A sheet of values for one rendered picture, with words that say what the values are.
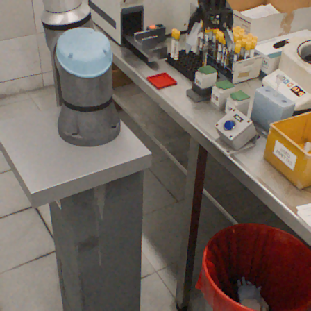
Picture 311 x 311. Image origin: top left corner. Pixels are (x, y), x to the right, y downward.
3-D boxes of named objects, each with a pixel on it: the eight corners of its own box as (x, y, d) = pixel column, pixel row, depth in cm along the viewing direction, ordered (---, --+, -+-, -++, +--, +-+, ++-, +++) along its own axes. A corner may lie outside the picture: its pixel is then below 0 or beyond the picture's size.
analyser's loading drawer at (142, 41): (119, 36, 164) (118, 21, 161) (135, 32, 167) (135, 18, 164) (148, 62, 150) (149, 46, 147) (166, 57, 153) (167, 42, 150)
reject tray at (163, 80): (146, 79, 146) (146, 76, 146) (165, 73, 149) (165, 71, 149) (157, 89, 142) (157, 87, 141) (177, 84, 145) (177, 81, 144)
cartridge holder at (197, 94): (185, 94, 140) (187, 82, 138) (211, 86, 144) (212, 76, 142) (196, 103, 137) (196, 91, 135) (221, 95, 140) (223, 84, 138)
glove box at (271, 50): (245, 64, 155) (250, 36, 149) (301, 48, 165) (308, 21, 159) (271, 82, 147) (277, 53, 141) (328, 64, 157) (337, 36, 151)
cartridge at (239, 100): (223, 115, 132) (227, 94, 128) (237, 110, 134) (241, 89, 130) (232, 122, 130) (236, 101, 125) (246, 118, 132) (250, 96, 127)
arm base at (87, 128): (66, 152, 110) (62, 115, 104) (52, 117, 121) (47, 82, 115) (128, 139, 115) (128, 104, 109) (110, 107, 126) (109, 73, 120)
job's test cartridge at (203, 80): (194, 89, 140) (195, 69, 136) (207, 85, 142) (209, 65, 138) (201, 95, 137) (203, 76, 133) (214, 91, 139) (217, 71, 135)
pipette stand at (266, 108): (244, 123, 130) (250, 90, 123) (264, 115, 133) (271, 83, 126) (271, 142, 123) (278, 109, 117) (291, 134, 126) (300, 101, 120)
